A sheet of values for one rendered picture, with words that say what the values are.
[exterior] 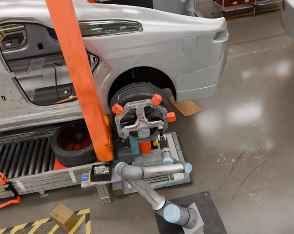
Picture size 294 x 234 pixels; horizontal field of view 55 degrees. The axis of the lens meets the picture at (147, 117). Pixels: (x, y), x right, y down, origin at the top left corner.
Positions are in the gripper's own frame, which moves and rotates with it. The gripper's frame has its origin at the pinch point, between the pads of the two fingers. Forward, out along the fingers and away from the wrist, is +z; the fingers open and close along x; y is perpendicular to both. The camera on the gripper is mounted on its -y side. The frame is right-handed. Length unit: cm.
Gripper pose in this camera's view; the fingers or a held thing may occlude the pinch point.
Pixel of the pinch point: (161, 134)
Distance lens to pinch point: 284.4
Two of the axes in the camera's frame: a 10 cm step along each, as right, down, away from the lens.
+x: 9.8, -1.7, 0.4
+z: -1.4, -6.3, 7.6
